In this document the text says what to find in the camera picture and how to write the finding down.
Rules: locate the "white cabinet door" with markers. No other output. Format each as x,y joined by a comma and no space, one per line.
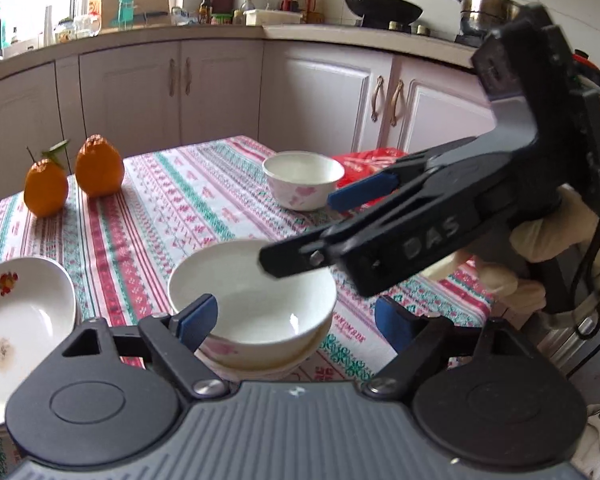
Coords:
15,135
225,90
125,100
445,110
320,105

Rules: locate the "red plastic bag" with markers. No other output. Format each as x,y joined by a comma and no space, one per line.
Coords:
360,165

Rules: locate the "white slim bottle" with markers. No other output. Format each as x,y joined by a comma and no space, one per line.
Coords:
49,22

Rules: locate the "glass jar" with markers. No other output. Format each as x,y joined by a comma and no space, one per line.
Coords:
86,25

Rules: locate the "person's right hand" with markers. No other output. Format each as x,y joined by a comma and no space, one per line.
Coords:
545,232

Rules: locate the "dark sauce bottle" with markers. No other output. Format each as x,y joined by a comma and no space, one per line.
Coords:
205,10

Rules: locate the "white bowl pink floral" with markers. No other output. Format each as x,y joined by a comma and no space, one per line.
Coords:
250,300
300,175
280,367

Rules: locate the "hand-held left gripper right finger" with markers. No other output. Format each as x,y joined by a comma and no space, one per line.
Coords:
395,327

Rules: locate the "green plastic object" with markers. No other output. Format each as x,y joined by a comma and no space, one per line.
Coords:
126,7

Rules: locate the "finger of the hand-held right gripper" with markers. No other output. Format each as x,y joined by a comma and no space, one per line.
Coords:
360,191
290,257

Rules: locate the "orange with stem and leaf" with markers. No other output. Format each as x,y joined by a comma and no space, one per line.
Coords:
45,190

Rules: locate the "patterned striped tablecloth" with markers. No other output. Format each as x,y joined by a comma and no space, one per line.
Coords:
180,200

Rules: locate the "stained white plate fruit print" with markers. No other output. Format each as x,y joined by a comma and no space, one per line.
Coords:
25,330

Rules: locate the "steel cooking pot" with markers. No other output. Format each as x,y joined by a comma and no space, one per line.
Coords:
485,10

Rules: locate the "white rectangular container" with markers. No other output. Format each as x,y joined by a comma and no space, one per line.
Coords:
272,17

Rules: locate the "brown cardboard box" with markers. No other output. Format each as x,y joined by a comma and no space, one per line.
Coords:
150,2

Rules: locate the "beige kitchen countertop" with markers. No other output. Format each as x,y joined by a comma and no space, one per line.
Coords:
180,32

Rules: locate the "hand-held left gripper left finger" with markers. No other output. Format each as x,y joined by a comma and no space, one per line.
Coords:
197,321

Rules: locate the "orange without leaf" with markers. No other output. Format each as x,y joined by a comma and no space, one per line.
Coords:
100,167

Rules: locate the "gas stove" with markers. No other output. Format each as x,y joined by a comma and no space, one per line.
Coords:
430,30

